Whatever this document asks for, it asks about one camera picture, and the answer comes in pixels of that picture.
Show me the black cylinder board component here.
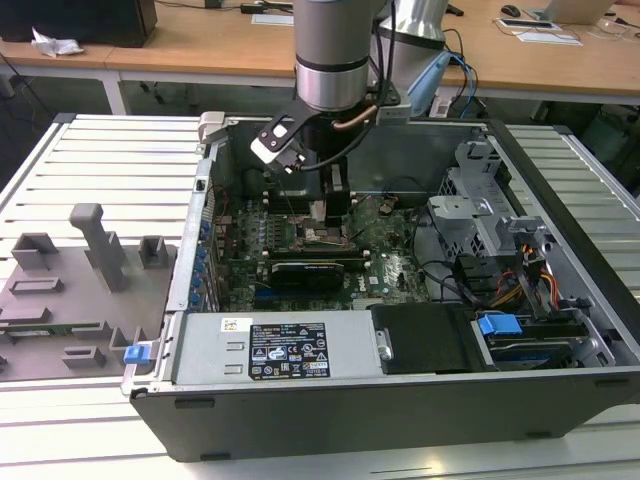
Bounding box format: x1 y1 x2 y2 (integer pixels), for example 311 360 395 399
242 168 266 199

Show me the grey case latch handle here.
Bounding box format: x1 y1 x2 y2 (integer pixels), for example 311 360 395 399
197 110 229 146

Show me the black camera cable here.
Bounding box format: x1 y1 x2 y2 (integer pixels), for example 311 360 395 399
287 0 401 174

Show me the green motherboard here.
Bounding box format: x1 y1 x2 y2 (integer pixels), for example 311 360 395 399
214 194 431 311

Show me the copper coloured cable sleeve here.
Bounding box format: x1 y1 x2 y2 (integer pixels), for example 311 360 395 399
332 106 376 134

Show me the CPU socket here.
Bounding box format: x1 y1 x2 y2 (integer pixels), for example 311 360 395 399
294 214 359 251

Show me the white device with dark screen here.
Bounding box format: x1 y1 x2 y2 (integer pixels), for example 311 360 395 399
494 17 561 32

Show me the grey power supply unit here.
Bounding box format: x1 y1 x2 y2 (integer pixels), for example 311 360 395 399
172 312 386 386

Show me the metal drive cage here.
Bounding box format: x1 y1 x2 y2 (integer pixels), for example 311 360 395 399
427 139 556 261

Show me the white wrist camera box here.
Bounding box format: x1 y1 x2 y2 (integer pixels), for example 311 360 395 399
249 110 307 164

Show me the wooden desk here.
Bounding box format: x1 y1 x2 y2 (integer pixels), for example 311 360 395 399
0 0 640 116

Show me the silver metal latch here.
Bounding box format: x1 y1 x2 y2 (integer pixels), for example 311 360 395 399
374 327 394 361

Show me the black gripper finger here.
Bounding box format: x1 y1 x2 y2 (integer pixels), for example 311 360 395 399
323 167 350 227

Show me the black plastic shroud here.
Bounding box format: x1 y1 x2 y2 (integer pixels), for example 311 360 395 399
369 302 496 376

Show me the hard disk in blue carrier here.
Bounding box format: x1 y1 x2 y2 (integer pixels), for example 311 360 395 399
477 310 591 371

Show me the black box on desk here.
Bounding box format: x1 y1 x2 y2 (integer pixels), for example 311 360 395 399
0 0 159 49

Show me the silver laptop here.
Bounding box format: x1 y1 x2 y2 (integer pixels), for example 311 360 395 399
542 0 616 26

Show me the white paper sheet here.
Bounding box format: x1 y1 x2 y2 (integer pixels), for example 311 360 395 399
517 29 584 47
251 13 296 27

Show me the blue cable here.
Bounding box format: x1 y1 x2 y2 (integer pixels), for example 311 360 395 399
447 49 481 121

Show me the blue case clip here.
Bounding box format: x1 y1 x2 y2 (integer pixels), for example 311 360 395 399
122 344 151 366

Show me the green RAM stick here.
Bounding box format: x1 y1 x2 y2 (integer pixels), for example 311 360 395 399
0 322 101 335

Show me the black graphics card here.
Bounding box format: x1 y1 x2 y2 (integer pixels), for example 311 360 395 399
269 259 346 294

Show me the open black PC case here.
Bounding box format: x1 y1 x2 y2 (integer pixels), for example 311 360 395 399
121 112 640 464

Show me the crumpled white paper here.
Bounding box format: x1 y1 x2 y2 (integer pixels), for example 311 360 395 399
30 27 84 59

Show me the orange yellow wire bundle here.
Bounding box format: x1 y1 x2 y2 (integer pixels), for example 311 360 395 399
489 239 561 309

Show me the black cable bundle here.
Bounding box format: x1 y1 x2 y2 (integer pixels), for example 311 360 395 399
412 207 501 307

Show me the grey parts rack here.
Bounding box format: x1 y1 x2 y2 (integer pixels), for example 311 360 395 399
0 202 179 384

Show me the black RAM slot bank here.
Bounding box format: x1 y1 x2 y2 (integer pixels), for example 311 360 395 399
259 249 369 271
264 187 356 211

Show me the blue expansion slot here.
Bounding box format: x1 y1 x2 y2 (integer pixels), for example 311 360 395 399
254 284 326 307

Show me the metal socket cover frame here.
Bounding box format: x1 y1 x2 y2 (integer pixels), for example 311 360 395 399
344 197 382 241

